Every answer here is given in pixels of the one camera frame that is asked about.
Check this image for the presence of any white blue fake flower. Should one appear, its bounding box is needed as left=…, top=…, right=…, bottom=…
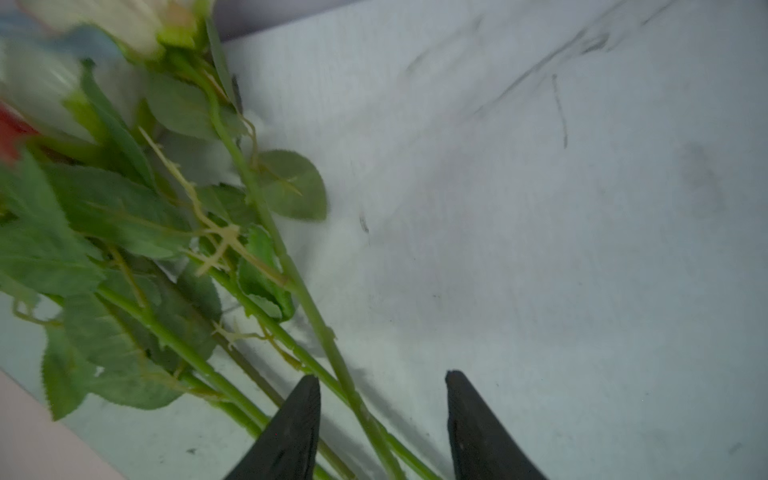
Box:
left=1, top=10, right=145, bottom=143

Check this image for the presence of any cream fake rose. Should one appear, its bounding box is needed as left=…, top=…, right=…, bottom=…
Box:
left=1, top=1, right=413, bottom=479

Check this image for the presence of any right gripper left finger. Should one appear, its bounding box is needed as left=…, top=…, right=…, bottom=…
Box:
left=225, top=375, right=321, bottom=480

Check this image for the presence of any purple pink wrapping paper sheet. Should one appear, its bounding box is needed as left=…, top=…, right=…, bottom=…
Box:
left=1, top=374, right=122, bottom=479

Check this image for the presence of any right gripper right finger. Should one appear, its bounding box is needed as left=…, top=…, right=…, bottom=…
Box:
left=445, top=370, right=546, bottom=480

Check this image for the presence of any red pink fake rose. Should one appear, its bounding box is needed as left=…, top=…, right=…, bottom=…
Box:
left=0, top=101, right=361, bottom=480

